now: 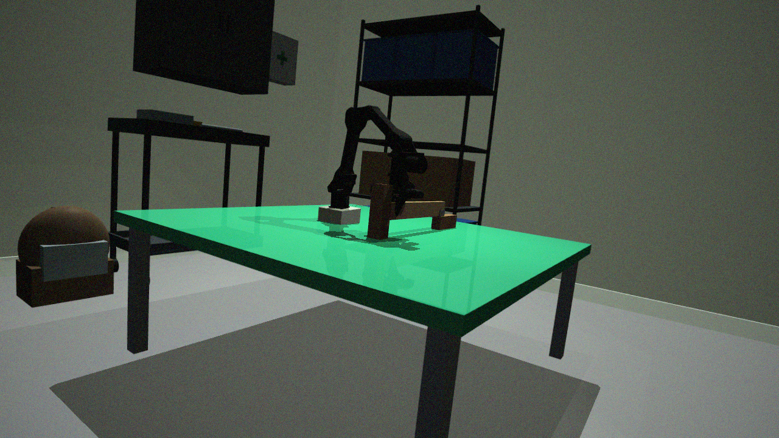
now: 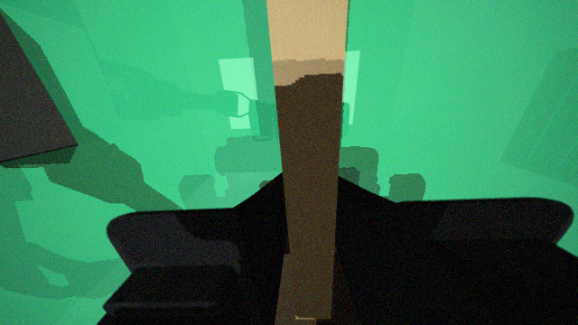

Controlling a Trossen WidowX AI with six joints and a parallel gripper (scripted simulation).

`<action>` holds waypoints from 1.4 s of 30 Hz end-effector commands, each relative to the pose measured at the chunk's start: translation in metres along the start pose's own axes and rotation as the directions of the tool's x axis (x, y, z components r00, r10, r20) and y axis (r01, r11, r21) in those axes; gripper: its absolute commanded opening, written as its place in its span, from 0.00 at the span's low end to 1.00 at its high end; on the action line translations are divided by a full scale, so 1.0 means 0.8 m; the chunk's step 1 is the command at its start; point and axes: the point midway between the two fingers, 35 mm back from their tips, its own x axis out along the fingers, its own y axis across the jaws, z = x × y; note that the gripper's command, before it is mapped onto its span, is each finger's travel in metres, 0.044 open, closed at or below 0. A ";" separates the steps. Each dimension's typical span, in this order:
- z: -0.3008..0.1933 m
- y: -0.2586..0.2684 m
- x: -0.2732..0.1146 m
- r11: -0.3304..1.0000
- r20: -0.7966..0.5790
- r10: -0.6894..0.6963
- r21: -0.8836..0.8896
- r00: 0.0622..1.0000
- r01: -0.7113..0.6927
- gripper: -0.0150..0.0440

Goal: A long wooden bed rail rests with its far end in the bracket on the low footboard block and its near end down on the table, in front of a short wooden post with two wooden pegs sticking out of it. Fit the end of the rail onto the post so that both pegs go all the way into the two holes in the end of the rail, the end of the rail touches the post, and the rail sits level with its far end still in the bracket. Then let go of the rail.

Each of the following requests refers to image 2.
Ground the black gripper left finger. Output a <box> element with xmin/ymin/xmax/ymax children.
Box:
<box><xmin>107</xmin><ymin>172</ymin><xmax>287</xmax><ymax>325</ymax></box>

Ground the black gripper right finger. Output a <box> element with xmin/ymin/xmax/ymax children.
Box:
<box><xmin>335</xmin><ymin>176</ymin><xmax>574</xmax><ymax>325</ymax></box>

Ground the long brown wooden rail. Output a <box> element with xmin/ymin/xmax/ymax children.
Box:
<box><xmin>266</xmin><ymin>0</ymin><xmax>349</xmax><ymax>319</ymax></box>

